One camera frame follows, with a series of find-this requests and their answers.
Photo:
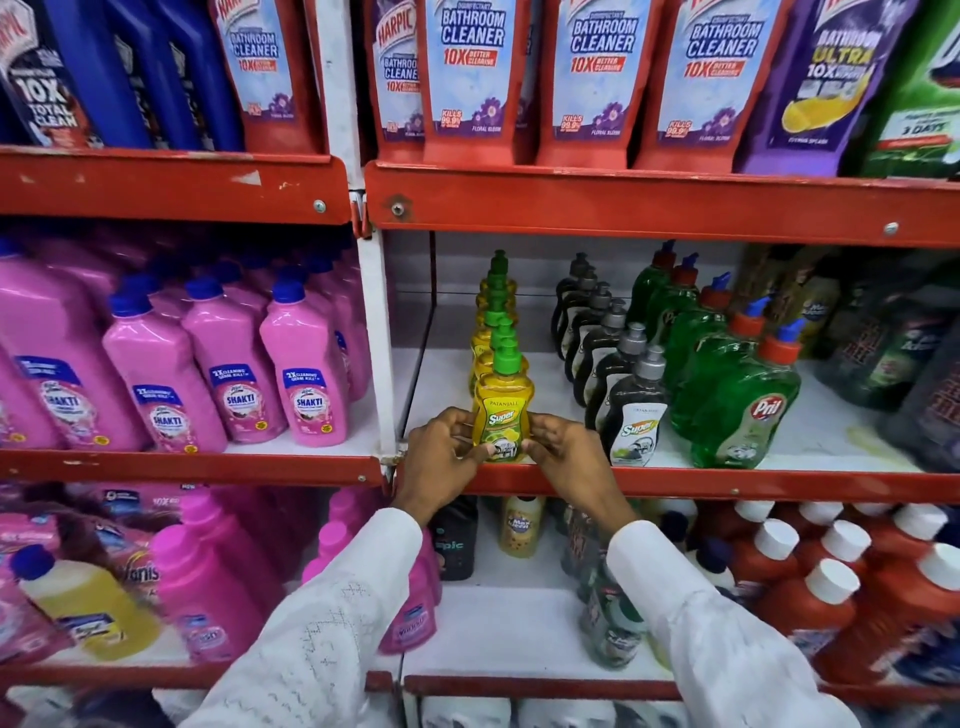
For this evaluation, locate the person's right hand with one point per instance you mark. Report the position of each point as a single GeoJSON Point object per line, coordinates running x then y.
{"type": "Point", "coordinates": [577, 472]}

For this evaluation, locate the person's left hand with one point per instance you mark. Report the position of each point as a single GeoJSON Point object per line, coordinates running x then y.
{"type": "Point", "coordinates": [439, 465]}

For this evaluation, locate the row of black Super bottles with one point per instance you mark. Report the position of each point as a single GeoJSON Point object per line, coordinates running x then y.
{"type": "Point", "coordinates": [634, 427]}

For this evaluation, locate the yellow Super bottle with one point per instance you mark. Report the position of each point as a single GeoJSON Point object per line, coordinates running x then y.
{"type": "Point", "coordinates": [501, 405]}

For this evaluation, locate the green dish soap bottle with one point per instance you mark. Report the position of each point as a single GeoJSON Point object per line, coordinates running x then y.
{"type": "Point", "coordinates": [643, 289]}
{"type": "Point", "coordinates": [735, 420]}
{"type": "Point", "coordinates": [664, 300]}
{"type": "Point", "coordinates": [686, 330]}
{"type": "Point", "coordinates": [697, 375]}

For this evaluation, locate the row of yellow Super bottles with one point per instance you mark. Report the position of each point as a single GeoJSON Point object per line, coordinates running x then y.
{"type": "Point", "coordinates": [499, 289]}

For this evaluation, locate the red metal shelf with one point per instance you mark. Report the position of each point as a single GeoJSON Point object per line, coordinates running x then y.
{"type": "Point", "coordinates": [637, 202]}

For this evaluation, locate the person's right forearm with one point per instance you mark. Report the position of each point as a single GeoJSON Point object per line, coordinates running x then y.
{"type": "Point", "coordinates": [720, 645]}

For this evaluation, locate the person's left forearm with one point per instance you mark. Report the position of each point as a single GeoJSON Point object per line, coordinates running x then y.
{"type": "Point", "coordinates": [322, 645]}

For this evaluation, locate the row of pink blue-capped bottles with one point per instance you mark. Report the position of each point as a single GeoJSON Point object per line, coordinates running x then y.
{"type": "Point", "coordinates": [232, 375]}

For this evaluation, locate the row of white bottles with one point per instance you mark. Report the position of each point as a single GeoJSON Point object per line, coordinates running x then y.
{"type": "Point", "coordinates": [465, 712]}

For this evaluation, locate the group of red white-capped bottles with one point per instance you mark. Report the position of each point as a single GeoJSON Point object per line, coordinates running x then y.
{"type": "Point", "coordinates": [810, 615]}

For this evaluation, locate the group of pink-capped pink bottles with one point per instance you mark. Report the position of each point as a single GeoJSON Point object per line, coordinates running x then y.
{"type": "Point", "coordinates": [195, 592]}

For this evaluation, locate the row of red cleaner bottles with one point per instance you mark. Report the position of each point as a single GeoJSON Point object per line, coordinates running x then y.
{"type": "Point", "coordinates": [592, 150]}

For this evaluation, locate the small cream labelled bottle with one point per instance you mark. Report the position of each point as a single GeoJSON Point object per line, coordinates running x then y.
{"type": "Point", "coordinates": [521, 529]}

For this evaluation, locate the black bottle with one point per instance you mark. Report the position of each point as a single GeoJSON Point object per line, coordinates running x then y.
{"type": "Point", "coordinates": [456, 544]}

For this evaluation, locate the clear bottle with green label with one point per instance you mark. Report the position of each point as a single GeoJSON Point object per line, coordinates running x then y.
{"type": "Point", "coordinates": [611, 630]}

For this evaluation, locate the pile of pink refill pouches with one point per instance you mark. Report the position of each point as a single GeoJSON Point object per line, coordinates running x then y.
{"type": "Point", "coordinates": [112, 517]}

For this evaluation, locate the yellow bottle with blue cap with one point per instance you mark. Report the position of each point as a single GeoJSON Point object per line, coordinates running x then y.
{"type": "Point", "coordinates": [90, 607]}

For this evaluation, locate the purple cleaner bottle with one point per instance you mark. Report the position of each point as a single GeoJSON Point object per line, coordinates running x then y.
{"type": "Point", "coordinates": [795, 150]}

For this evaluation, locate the blue cleaner bottle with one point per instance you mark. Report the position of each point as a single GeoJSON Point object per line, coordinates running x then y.
{"type": "Point", "coordinates": [161, 97]}
{"type": "Point", "coordinates": [45, 90]}
{"type": "Point", "coordinates": [214, 112]}

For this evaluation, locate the green cleaner bottle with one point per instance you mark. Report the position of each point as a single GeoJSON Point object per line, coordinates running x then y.
{"type": "Point", "coordinates": [915, 142]}

